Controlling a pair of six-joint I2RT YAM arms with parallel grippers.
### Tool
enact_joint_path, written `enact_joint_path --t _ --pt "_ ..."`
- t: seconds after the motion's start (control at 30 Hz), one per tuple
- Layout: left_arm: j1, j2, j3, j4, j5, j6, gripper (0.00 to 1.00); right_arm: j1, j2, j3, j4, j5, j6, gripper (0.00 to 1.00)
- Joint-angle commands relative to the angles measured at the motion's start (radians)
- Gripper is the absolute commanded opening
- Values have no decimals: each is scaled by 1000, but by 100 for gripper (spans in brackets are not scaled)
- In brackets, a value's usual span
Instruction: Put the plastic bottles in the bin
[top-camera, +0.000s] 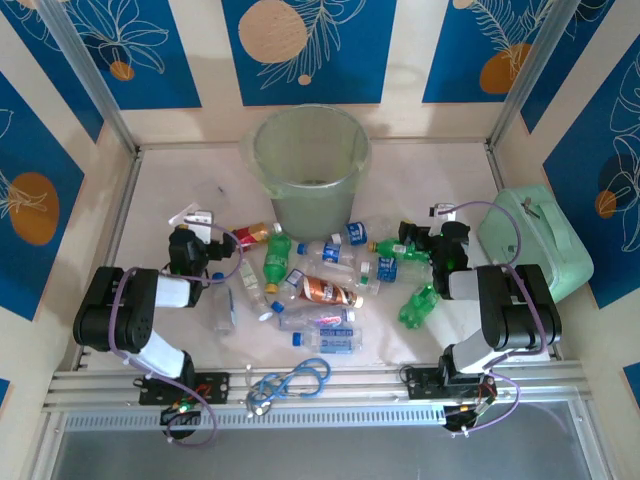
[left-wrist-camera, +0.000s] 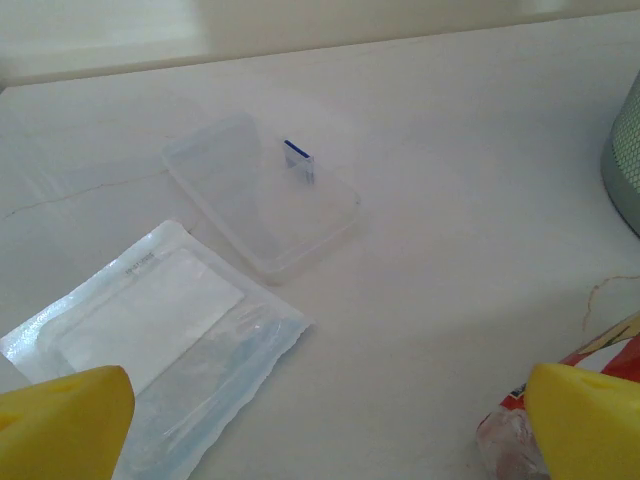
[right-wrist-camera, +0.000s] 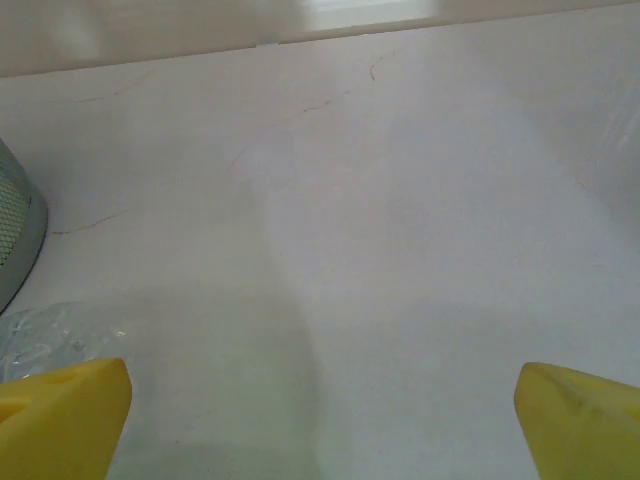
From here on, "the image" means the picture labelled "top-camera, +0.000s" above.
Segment grey slotted cable duct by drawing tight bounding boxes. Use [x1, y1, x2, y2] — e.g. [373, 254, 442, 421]
[63, 405, 447, 432]

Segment aluminium mounting rail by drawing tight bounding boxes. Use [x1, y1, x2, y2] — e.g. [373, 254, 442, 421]
[43, 360, 587, 412]

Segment small clear bottle blue cap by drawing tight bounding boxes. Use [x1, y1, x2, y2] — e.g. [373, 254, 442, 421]
[272, 268, 307, 314]

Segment translucent grey waste bin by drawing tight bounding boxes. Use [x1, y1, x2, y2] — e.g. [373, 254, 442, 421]
[252, 105, 374, 241]

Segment crushed green bottle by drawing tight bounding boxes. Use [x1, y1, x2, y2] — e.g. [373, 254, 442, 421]
[397, 282, 441, 331]

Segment green bottle with yellow cap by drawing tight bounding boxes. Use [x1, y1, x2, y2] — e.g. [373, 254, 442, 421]
[262, 233, 294, 294]

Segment blue label white cap bottle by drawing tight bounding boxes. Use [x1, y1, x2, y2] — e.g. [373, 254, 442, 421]
[359, 255, 432, 285]

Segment brown coffee drink bottle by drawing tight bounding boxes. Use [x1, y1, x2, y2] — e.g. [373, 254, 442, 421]
[298, 275, 365, 309]

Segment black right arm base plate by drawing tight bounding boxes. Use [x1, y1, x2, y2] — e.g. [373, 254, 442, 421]
[405, 367, 499, 401]

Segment clear crushed bottle blue label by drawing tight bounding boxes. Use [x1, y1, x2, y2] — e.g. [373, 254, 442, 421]
[330, 215, 396, 247]

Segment clear bottle without label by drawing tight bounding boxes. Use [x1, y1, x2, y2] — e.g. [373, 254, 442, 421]
[312, 262, 382, 296]

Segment aluminium frame post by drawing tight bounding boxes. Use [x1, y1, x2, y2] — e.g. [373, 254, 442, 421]
[487, 0, 584, 151]
[37, 0, 140, 157]

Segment mint green zip bag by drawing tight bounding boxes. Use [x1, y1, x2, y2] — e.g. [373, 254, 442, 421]
[474, 183, 596, 304]

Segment aluminium rear rail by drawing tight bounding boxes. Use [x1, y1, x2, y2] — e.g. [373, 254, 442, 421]
[134, 139, 494, 151]

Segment clear bottle with white cap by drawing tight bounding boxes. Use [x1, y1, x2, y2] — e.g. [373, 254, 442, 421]
[238, 259, 275, 322]

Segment clear bottle pink blue label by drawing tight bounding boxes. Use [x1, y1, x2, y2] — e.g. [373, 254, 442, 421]
[277, 305, 357, 332]

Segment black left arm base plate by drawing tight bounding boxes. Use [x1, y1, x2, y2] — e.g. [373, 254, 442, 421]
[138, 372, 231, 407]

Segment blue coiled cable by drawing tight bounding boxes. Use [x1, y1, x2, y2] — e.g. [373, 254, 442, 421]
[247, 357, 332, 406]

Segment clear bottle pale blue label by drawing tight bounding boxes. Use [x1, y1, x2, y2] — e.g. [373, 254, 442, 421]
[292, 327, 364, 356]

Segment red label plastic bottle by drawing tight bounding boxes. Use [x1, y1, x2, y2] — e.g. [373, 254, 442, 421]
[230, 222, 284, 251]

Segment clear bottle with blue cap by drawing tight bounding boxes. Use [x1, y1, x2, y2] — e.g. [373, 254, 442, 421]
[212, 272, 237, 335]

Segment green bottle white label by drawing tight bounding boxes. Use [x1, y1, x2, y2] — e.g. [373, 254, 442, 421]
[368, 238, 434, 264]

